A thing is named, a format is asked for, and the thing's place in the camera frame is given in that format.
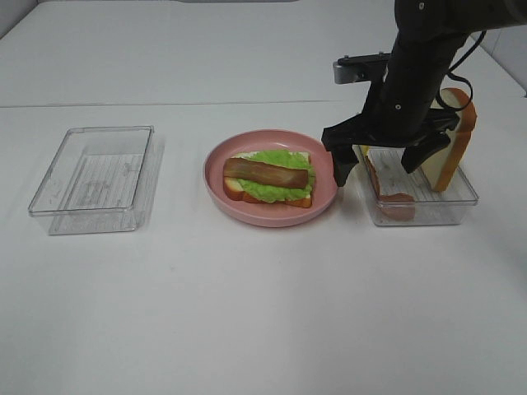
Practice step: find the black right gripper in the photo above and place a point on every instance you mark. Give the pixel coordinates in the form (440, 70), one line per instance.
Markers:
(396, 113)

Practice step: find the bacon strip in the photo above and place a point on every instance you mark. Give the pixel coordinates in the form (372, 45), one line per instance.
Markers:
(265, 174)
(398, 206)

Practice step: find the green lettuce leaf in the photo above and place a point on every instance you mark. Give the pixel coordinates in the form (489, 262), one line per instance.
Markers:
(253, 192)

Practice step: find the bread slice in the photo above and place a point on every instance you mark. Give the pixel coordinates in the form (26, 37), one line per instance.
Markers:
(436, 173)
(270, 176)

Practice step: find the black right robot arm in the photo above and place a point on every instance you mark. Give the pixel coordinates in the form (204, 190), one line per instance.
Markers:
(431, 32)

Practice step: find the clear right plastic container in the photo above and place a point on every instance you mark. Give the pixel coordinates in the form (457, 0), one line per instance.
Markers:
(447, 208)

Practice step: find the clear plastic container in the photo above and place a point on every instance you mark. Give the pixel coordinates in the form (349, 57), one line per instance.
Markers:
(101, 180)
(447, 208)

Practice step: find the pink round plate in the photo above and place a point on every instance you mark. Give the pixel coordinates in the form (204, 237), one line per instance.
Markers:
(277, 214)

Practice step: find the clear left plastic container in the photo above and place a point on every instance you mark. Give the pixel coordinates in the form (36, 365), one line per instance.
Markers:
(101, 180)

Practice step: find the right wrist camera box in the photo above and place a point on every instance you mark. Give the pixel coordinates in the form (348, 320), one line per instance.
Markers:
(348, 69)

